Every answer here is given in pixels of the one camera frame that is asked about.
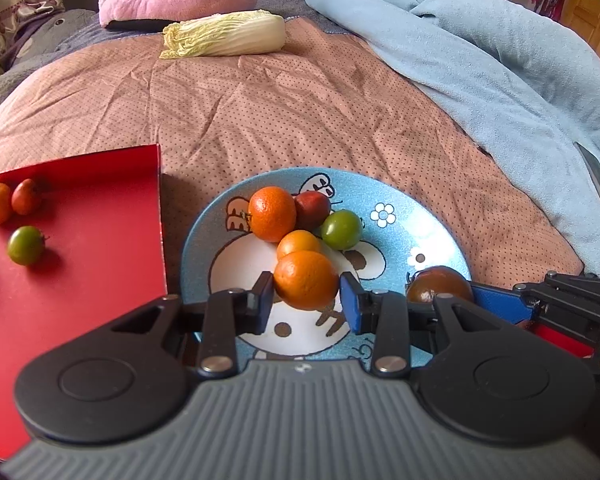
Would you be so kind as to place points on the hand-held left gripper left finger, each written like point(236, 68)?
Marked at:
point(261, 305)

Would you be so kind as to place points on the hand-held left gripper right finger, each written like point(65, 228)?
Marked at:
point(350, 305)

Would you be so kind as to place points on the orange mandarin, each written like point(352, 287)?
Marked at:
point(272, 212)
point(306, 280)

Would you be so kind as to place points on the dark brown tomato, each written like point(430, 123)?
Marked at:
point(437, 285)

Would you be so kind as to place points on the yellow-orange tomato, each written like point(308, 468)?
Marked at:
point(299, 242)

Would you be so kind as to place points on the green tomato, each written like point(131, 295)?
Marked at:
point(26, 245)
point(341, 230)

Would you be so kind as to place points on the blue cartoon plate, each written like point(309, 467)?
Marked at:
point(405, 240)

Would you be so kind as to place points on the red tray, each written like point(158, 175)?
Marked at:
point(90, 260)

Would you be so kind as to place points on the brown dotted bed cover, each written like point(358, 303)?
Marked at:
point(280, 120)

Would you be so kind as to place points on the light blue fleece blanket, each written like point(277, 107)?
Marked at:
point(480, 70)

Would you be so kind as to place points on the napa cabbage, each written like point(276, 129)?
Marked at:
point(230, 32)

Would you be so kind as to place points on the grey bed sheet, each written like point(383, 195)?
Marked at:
point(280, 2)

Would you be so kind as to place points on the grey plush toy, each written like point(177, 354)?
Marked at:
point(40, 45)

